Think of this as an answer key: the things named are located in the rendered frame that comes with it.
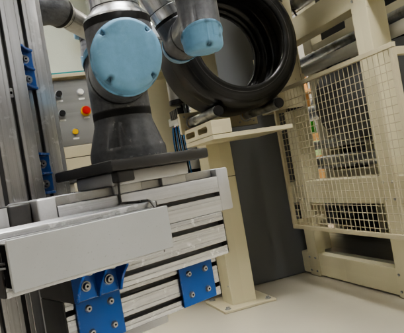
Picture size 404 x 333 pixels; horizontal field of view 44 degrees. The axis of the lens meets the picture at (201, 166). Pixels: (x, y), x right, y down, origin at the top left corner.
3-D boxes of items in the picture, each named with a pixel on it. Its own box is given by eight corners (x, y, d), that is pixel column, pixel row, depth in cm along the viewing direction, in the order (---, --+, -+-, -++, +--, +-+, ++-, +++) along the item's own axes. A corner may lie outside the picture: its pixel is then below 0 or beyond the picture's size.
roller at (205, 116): (190, 129, 236) (185, 119, 235) (198, 125, 237) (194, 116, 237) (216, 117, 203) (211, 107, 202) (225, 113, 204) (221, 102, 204)
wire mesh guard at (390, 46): (293, 228, 256) (270, 93, 256) (296, 227, 257) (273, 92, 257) (425, 242, 171) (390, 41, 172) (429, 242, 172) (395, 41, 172)
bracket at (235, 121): (180, 135, 237) (176, 114, 237) (256, 124, 250) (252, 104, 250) (182, 134, 233) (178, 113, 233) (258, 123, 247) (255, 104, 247)
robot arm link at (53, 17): (44, -28, 149) (134, 31, 193) (16, -17, 153) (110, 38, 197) (46, 8, 147) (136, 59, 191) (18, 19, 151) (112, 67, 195)
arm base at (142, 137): (117, 160, 90) (108, 105, 90) (78, 169, 101) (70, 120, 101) (182, 151, 100) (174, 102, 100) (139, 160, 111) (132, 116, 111)
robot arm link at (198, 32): (213, 59, 100) (204, 5, 100) (231, 43, 89) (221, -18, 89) (175, 63, 98) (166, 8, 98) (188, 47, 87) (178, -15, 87)
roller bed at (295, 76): (262, 115, 265) (252, 60, 265) (286, 112, 270) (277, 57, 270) (280, 109, 247) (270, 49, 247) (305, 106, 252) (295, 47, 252)
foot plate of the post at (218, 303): (205, 302, 256) (204, 298, 256) (252, 290, 265) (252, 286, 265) (225, 314, 231) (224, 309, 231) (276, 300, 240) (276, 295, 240)
